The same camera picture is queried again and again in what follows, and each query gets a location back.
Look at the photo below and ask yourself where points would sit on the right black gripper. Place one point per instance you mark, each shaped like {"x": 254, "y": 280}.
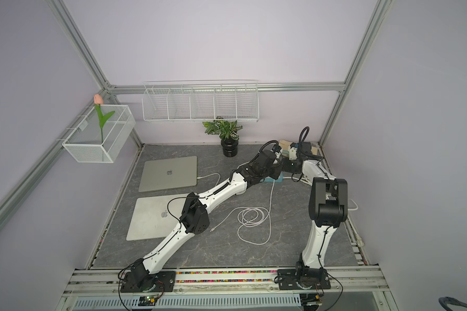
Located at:
{"x": 285, "y": 162}

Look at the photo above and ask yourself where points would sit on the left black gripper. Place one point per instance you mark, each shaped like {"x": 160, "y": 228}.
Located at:
{"x": 279, "y": 169}

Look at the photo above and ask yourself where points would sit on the white charger cable coil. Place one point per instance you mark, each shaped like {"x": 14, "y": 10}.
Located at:
{"x": 251, "y": 217}

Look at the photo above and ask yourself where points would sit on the silver laptop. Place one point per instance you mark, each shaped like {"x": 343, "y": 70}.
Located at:
{"x": 165, "y": 174}
{"x": 155, "y": 217}

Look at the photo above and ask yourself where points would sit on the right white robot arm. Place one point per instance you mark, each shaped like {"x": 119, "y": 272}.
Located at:
{"x": 328, "y": 209}

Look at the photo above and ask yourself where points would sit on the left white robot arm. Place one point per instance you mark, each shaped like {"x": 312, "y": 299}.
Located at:
{"x": 142, "y": 274}

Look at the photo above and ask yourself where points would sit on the beige work glove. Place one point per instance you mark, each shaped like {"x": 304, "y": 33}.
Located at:
{"x": 286, "y": 144}

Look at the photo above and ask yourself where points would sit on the potted green plant black vase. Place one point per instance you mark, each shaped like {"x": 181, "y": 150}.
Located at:
{"x": 227, "y": 132}

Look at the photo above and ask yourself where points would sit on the pink artificial tulip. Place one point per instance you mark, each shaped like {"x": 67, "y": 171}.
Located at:
{"x": 103, "y": 118}

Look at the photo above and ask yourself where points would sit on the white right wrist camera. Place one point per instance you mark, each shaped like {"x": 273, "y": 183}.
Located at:
{"x": 293, "y": 152}

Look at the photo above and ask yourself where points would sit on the white wire wall shelf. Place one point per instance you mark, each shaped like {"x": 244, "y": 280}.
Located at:
{"x": 201, "y": 100}

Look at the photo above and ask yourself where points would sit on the white mesh wall basket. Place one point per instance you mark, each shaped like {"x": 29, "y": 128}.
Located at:
{"x": 84, "y": 141}

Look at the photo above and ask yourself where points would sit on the aluminium mounting rail base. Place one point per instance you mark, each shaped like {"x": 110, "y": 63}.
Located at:
{"x": 226, "y": 288}

